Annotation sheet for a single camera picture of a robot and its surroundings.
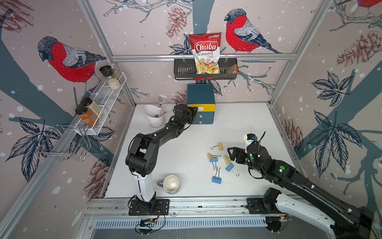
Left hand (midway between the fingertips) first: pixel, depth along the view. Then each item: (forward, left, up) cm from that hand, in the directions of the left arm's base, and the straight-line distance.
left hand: (202, 104), depth 90 cm
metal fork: (+11, +29, -8) cm, 33 cm away
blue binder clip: (-27, -8, -22) cm, 35 cm away
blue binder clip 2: (-32, -17, -21) cm, 42 cm away
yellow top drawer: (0, -1, -3) cm, 3 cm away
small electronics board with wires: (-59, +28, -23) cm, 69 cm away
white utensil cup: (+6, +34, -17) cm, 39 cm away
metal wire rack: (-34, +55, +14) cm, 66 cm away
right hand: (-28, -15, -5) cm, 32 cm away
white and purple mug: (-41, +18, -20) cm, 49 cm away
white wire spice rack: (+6, +60, +3) cm, 61 cm away
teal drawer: (0, -2, -10) cm, 10 cm away
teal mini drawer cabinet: (+7, 0, 0) cm, 7 cm away
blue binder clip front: (-38, -8, -23) cm, 45 cm away
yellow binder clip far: (-17, -12, -22) cm, 30 cm away
